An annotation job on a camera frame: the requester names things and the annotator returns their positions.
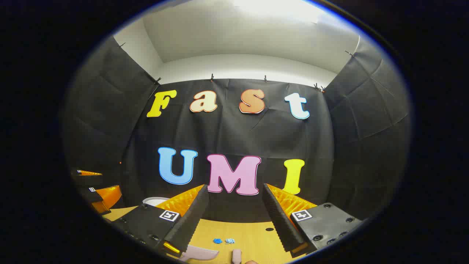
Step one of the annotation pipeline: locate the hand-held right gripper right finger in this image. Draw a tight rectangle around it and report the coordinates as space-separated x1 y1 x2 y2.
262 183 364 258

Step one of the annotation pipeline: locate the pale purple plastic dustpan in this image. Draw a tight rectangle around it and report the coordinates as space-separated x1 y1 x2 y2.
179 245 219 263

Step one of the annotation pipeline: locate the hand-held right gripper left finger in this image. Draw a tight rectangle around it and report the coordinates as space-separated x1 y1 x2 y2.
112 184 210 257

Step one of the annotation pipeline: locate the white ribbed garbage bin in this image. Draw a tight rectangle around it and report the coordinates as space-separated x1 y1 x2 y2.
142 197 171 207

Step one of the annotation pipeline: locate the wooden desktop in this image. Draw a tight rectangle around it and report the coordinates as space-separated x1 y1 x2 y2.
102 205 312 264

